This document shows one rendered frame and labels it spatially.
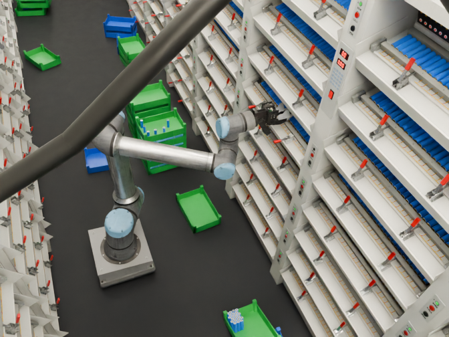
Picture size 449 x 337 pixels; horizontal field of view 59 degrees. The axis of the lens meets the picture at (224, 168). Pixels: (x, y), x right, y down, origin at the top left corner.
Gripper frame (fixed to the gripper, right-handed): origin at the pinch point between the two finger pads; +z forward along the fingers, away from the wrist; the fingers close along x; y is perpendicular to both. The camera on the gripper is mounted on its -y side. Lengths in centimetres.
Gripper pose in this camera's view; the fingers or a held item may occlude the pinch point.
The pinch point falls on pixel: (289, 113)
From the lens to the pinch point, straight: 194.7
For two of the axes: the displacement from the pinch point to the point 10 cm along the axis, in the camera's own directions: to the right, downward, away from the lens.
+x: -3.9, -6.9, 6.1
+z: 9.2, -2.7, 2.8
